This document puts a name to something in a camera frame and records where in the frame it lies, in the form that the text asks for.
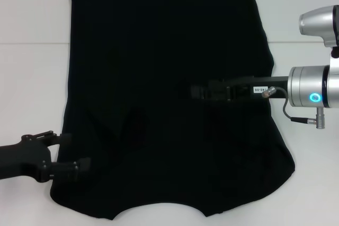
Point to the black T-shirt with FREE print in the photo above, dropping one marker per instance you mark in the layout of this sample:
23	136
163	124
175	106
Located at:
159	51

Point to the white and silver right robot arm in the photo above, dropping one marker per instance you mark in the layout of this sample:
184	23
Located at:
304	88

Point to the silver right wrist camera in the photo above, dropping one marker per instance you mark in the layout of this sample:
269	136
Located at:
317	22

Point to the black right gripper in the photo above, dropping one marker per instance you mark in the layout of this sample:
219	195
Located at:
275	83

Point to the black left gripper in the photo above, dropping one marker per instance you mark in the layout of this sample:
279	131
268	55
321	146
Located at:
23	159

